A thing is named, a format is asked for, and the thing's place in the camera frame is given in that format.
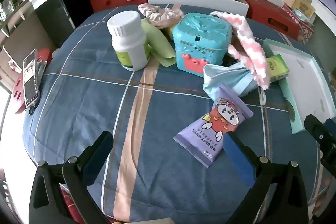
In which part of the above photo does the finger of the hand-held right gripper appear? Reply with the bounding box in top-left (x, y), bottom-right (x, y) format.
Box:
top-left (304, 114), bottom-right (336, 170)

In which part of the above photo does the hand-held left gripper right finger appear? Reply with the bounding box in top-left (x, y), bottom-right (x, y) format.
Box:
top-left (223, 132), bottom-right (310, 224)

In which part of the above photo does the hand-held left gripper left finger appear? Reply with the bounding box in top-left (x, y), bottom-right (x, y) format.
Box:
top-left (28, 131), bottom-right (114, 224)

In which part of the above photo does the purple wet wipes packet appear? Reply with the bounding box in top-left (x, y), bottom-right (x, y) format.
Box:
top-left (173, 84), bottom-right (254, 168)

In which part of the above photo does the teal white box tray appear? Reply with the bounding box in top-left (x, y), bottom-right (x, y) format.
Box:
top-left (262, 38), bottom-right (336, 134)

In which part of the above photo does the green tissue pack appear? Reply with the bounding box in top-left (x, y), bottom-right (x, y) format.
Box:
top-left (266, 54), bottom-right (290, 82)

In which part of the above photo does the blue face mask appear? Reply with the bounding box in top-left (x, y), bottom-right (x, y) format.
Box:
top-left (203, 61), bottom-right (268, 107)

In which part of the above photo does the pink white knitted cloth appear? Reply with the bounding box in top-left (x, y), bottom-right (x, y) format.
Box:
top-left (210, 11), bottom-right (271, 89)

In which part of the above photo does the light green cloth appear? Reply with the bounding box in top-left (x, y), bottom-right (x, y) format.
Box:
top-left (141, 18), bottom-right (176, 66)

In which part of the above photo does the pink white striped scrunchie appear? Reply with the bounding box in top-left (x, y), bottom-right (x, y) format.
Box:
top-left (138, 3), bottom-right (185, 28)

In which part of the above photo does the blue plaid blanket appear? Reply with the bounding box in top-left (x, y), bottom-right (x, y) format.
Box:
top-left (22, 5), bottom-right (336, 224)

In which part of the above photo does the smartphone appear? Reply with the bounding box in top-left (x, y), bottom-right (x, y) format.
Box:
top-left (22, 49), bottom-right (40, 109)

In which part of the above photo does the red plastic stand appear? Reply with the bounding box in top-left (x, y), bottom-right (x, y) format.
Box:
top-left (10, 48), bottom-right (52, 114)

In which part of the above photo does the red patterned gift box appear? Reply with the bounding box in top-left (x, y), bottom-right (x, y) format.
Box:
top-left (282, 4), bottom-right (315, 43)

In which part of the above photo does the white pill bottle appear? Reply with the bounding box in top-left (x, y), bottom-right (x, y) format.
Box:
top-left (107, 10), bottom-right (151, 71)

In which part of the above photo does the teal plastic toy box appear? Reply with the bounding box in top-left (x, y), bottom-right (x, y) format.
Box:
top-left (172, 12), bottom-right (233, 78)

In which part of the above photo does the beige gift box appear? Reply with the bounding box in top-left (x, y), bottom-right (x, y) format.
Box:
top-left (285, 0), bottom-right (315, 18)

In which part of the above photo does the red cardboard box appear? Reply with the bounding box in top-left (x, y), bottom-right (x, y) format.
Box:
top-left (238, 0), bottom-right (300, 39)

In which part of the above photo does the black cabinet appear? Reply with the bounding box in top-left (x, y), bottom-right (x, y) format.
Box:
top-left (33, 0), bottom-right (91, 48)

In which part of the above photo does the white board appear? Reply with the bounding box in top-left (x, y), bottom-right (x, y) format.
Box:
top-left (147, 0), bottom-right (249, 17)

